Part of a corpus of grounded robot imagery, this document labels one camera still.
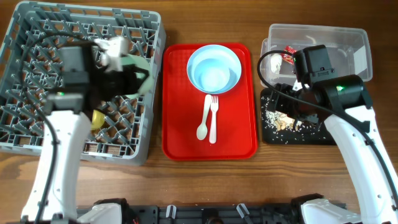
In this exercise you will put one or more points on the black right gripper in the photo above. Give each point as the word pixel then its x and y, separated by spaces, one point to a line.
pixel 278 102

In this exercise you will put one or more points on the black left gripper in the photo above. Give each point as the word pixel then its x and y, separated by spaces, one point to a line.
pixel 132 84

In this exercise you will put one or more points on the rice and nut scraps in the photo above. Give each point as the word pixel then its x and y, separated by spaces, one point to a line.
pixel 274 123

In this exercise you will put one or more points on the yellow plastic cup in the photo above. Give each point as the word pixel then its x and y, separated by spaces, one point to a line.
pixel 97 120

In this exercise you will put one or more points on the light green bowl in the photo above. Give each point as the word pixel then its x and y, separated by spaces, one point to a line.
pixel 138 79

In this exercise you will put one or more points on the red snack wrapper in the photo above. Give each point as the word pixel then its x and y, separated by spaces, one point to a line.
pixel 288 57

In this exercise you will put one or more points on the light blue plate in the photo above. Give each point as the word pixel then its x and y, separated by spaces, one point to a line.
pixel 192 59

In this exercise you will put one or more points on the light blue bowl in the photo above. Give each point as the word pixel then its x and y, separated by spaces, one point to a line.
pixel 214 73

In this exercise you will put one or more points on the white tissue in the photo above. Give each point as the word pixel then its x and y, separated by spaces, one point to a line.
pixel 276 62

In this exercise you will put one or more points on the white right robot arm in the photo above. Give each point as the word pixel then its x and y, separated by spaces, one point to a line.
pixel 345 107

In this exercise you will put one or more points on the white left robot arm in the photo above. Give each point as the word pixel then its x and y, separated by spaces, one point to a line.
pixel 67 114

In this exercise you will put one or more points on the black waste tray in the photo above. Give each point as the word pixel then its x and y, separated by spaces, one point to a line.
pixel 322 137

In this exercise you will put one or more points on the grey plastic dishwasher rack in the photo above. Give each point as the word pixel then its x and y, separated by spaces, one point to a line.
pixel 30 66

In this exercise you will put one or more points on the clear plastic bin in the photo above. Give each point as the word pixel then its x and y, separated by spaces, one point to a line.
pixel 348 50

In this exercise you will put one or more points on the red plastic tray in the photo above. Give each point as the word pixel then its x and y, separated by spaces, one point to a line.
pixel 182 109

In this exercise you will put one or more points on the white plastic fork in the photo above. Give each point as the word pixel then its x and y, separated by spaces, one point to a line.
pixel 214 109

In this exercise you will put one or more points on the white plastic spoon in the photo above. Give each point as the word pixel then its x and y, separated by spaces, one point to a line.
pixel 202 129

